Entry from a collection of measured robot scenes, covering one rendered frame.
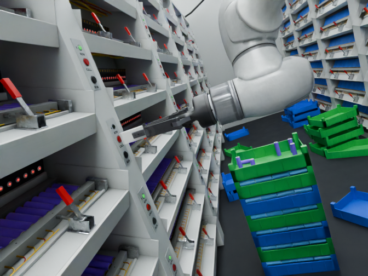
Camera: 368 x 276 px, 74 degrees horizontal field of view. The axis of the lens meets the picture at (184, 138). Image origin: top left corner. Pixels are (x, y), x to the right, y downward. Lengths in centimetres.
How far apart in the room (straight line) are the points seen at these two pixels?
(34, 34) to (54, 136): 20
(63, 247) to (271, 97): 46
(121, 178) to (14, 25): 36
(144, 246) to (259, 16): 59
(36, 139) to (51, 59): 24
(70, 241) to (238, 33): 50
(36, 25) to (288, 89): 49
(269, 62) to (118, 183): 43
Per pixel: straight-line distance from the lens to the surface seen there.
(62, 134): 50
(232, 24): 57
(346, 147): 236
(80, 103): 60
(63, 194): 49
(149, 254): 71
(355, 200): 171
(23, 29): 55
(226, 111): 52
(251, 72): 53
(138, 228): 67
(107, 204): 57
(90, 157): 63
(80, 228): 50
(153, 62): 126
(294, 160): 102
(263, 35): 56
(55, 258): 46
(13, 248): 47
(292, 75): 53
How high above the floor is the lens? 92
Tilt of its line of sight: 11 degrees down
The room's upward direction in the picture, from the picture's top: 20 degrees counter-clockwise
